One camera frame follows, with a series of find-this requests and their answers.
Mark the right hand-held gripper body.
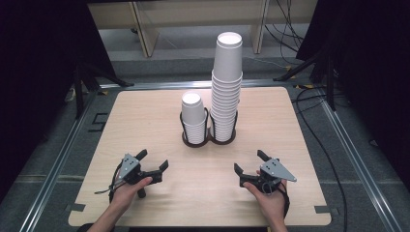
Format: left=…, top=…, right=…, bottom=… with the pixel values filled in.
left=239, top=157, right=298, bottom=195

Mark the black metal stand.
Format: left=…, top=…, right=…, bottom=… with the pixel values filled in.
left=73, top=59, right=135, bottom=121
left=273, top=44, right=337, bottom=112

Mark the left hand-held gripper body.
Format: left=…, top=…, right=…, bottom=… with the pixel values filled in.
left=116, top=153, right=163, bottom=199

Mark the person's left hand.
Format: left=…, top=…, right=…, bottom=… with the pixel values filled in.
left=109, top=176, right=154, bottom=213

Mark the thin white cable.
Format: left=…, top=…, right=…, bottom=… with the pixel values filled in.
left=242, top=55, right=288, bottom=71

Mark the black tape floor mark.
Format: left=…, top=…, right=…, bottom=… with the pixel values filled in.
left=88, top=112, right=109, bottom=133

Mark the black wire double cup holder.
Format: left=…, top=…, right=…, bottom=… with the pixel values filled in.
left=179, top=107, right=240, bottom=149

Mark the short stack of white cups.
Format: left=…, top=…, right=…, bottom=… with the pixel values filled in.
left=180, top=91, right=208, bottom=145

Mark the long black floor cable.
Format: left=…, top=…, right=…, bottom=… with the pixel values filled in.
left=291, top=85, right=350, bottom=232

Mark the aluminium floor rail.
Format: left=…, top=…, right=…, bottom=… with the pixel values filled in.
left=18, top=91, right=99, bottom=232
left=98, top=79, right=292, bottom=91
left=316, top=92, right=404, bottom=232

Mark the black wrist strap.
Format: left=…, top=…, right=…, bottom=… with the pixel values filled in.
left=94, top=160, right=126, bottom=205
left=278, top=181, right=291, bottom=220

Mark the tall stack of white cups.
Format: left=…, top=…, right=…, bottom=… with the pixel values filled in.
left=209, top=31, right=245, bottom=143

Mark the thin black cable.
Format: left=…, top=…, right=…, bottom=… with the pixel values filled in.
left=263, top=0, right=307, bottom=66

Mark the beige wooden desk frame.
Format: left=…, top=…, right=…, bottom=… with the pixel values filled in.
left=87, top=0, right=319, bottom=59

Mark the black curtain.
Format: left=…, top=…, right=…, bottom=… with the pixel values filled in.
left=295, top=0, right=410, bottom=192
left=0, top=0, right=118, bottom=197

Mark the person's right hand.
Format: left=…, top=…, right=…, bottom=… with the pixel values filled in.
left=242, top=169, right=288, bottom=224

